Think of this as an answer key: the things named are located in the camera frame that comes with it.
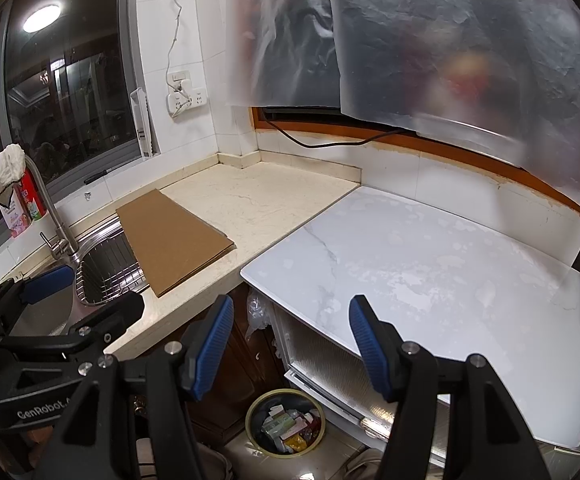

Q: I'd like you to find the white plastic holder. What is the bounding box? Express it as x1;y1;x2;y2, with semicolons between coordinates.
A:
129;87;155;160

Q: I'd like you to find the clear plastic bag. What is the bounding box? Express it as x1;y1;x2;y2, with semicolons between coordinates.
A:
246;289;277;332

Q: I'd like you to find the heap of discarded packaging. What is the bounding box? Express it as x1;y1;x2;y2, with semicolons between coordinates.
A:
257;402;321;455

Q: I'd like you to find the black power cable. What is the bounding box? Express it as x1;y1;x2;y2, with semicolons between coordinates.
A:
262;109;403;151

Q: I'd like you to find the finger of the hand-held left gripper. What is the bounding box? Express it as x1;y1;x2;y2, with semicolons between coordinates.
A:
0;290;147;362
0;264;76;347

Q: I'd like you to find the steel faucet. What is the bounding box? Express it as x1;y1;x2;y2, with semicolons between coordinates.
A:
22;155;81;262

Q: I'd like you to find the window with grey frame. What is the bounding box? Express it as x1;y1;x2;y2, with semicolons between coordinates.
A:
0;0;157;198

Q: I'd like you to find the translucent plastic sheet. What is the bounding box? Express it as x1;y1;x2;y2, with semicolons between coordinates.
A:
225;0;343;109
327;0;580;227

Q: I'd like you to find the white ribbed glass cabinet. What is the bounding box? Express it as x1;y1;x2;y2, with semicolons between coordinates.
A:
267;302;454;469

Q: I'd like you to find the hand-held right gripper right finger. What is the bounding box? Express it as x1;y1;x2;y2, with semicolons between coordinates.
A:
348;294;553;480

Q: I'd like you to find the pink bottle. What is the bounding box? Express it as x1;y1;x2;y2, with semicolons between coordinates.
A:
0;185;33;239

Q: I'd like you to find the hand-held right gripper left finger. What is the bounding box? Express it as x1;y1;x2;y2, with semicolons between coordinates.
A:
34;294;235;480

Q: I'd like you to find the orange wooden frame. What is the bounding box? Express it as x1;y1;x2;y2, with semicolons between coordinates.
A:
251;105;580;222

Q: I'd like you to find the red bottle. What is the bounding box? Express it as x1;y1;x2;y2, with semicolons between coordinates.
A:
20;168;49;222

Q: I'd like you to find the white power strip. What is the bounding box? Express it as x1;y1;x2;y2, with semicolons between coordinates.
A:
165;88;207;117

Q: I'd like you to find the steel kitchen sink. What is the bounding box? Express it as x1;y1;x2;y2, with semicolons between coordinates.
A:
7;217;152;339

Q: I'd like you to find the round waste bin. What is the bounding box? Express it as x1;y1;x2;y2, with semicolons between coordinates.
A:
245;388;327;459

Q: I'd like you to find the thin white cable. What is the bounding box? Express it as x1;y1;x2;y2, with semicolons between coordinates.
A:
166;0;194;112

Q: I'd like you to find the brown cardboard sheet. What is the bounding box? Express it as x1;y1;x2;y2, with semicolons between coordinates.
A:
115;188;236;298

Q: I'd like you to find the white cloth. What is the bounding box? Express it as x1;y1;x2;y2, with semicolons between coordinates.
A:
0;143;27;206

